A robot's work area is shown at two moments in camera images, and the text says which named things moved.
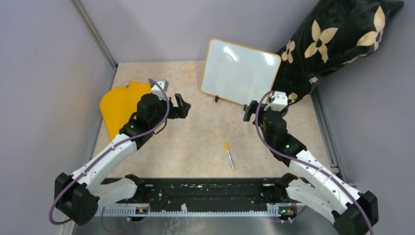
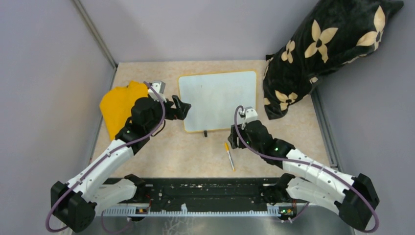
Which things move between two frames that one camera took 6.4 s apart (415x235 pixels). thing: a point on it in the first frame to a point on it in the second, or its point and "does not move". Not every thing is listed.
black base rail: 216,191 does not move
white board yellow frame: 239,73 to 214,98
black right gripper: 250,109 to 233,138
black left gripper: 177,112 does not move
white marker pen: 227,148 does not move
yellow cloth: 118,104 does not move
